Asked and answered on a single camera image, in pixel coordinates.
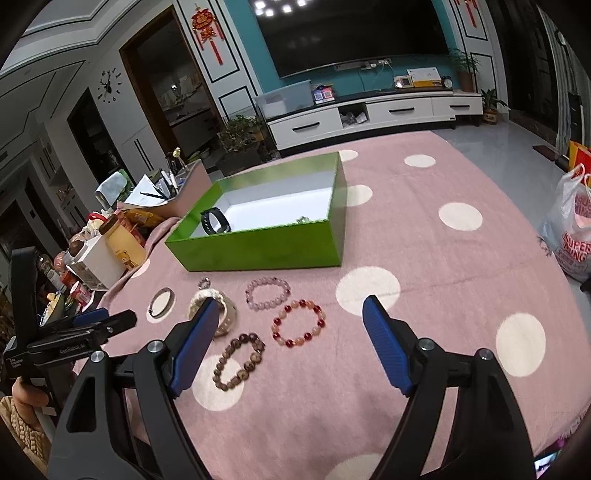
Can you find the person's left hand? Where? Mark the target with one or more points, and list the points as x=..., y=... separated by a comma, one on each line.
x=27, y=398

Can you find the clear plastic storage bin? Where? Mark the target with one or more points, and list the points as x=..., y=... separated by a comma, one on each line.
x=285, y=100

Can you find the potted plant right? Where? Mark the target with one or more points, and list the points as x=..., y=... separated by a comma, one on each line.
x=466, y=67

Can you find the yellow white box on cabinet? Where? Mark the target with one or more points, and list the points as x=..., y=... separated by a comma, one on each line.
x=425, y=77

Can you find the yellow snack bag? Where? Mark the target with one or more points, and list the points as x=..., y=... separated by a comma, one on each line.
x=142, y=218

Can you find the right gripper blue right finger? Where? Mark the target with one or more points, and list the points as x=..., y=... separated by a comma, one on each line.
x=384, y=333

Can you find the black wall clock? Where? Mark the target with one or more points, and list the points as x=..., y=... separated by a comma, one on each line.
x=109, y=86

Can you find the gold figurine ornament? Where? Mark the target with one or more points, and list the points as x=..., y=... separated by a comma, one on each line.
x=176, y=154

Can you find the large black television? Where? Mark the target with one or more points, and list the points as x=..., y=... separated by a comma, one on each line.
x=307, y=35

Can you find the grey folded cloth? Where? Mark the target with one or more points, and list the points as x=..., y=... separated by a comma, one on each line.
x=108, y=192

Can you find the pink desk organizer bin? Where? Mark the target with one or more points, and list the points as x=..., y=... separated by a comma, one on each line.
x=195, y=185

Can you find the cream white wrist watch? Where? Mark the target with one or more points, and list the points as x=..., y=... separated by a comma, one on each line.
x=227, y=309

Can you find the white tv cabinet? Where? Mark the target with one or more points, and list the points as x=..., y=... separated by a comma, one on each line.
x=373, y=113

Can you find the black smart watch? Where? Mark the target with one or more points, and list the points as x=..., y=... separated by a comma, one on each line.
x=214, y=222

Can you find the white plastic shopping bag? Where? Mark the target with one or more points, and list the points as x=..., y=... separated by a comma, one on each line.
x=566, y=227

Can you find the green cardboard box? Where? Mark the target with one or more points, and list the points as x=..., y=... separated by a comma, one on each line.
x=262, y=207

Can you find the yellow bottle brown cap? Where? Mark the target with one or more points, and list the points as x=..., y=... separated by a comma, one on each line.
x=123, y=244

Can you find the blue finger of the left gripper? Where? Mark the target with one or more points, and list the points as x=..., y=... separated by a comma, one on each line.
x=90, y=317
x=115, y=325

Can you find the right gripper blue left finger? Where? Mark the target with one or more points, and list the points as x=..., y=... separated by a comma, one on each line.
x=187, y=344

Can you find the pink polka dot tablecloth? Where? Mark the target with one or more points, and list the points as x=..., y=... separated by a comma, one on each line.
x=442, y=231

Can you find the white cardboard box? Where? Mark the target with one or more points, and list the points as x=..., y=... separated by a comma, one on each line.
x=96, y=265

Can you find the potted green plant left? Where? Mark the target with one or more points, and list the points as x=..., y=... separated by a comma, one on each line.
x=243, y=140

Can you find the white paper sheet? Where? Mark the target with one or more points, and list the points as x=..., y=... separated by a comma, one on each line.
x=145, y=194

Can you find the red chinese knot decoration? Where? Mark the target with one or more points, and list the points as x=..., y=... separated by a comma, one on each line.
x=206, y=30

